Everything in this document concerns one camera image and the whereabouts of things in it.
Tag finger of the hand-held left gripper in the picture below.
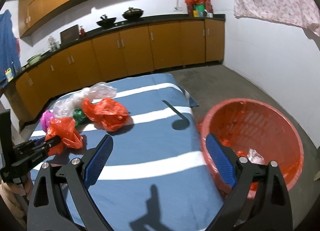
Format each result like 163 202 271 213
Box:
14 135 63 152

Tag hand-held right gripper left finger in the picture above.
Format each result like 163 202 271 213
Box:
26 135 114 231

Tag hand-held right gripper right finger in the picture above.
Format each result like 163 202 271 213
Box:
205 133 293 231

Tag pink plastic bag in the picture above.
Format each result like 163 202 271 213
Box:
41 110 54 131

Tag green printed plastic bag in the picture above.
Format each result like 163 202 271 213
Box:
72 108 88 125

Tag red plastic basket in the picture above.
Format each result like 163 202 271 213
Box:
197 98 304 200

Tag clear plastic bag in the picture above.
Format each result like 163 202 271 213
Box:
53 82 117 117

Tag blue striped tablecloth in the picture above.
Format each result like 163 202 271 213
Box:
30 73 225 231

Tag red basket liner bag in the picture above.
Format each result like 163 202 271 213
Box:
197 100 303 199

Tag green basin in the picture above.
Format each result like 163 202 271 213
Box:
26 54 42 65

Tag blue hanging cloth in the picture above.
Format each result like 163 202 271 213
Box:
0 10 22 86

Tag wooden cutting board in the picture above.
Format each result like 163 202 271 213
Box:
60 24 79 43

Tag wooden lower cabinets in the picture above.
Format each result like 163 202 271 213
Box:
15 18 225 121

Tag wooden cabinets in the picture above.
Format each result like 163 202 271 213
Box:
19 0 213 38
15 18 225 121

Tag black wok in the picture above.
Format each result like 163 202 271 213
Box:
96 15 117 27

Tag black gas stove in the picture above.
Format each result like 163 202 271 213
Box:
97 20 145 28

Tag wooden upper cabinets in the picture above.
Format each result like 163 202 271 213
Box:
19 0 213 38

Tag black pot with lid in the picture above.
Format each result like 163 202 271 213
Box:
122 7 145 20

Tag black countertop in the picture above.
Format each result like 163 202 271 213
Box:
0 14 226 91

